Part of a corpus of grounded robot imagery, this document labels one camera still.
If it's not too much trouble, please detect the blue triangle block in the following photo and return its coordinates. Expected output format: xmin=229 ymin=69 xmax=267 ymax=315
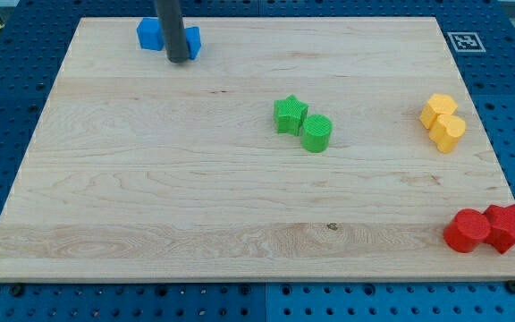
xmin=185 ymin=26 xmax=202 ymax=60

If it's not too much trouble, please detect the blue cube block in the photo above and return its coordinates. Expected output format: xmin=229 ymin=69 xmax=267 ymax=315
xmin=137 ymin=18 xmax=165 ymax=51

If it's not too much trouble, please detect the green star block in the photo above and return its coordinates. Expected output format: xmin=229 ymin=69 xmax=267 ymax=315
xmin=274 ymin=95 xmax=308 ymax=136

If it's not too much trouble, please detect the green cylinder block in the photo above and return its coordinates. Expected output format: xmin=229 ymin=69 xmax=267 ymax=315
xmin=301 ymin=114 xmax=333 ymax=153

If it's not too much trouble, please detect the wooden board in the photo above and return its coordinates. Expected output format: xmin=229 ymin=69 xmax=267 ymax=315
xmin=0 ymin=17 xmax=515 ymax=284

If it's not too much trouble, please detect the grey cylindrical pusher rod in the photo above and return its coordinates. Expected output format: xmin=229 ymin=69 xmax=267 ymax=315
xmin=154 ymin=0 xmax=190 ymax=64

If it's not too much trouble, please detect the yellow heart block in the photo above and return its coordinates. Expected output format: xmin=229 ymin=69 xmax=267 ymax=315
xmin=428 ymin=114 xmax=467 ymax=153

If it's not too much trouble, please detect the yellow hexagon block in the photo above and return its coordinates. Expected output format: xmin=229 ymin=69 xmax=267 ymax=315
xmin=419 ymin=93 xmax=458 ymax=130

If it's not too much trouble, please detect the red cylinder block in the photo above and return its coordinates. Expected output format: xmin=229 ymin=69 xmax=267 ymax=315
xmin=443 ymin=208 xmax=491 ymax=253

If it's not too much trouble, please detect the white fiducial marker tag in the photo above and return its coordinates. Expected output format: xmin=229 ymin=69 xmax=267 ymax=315
xmin=447 ymin=31 xmax=485 ymax=53

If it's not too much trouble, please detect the red star block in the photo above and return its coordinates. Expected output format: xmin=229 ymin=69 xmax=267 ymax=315
xmin=483 ymin=204 xmax=515 ymax=254

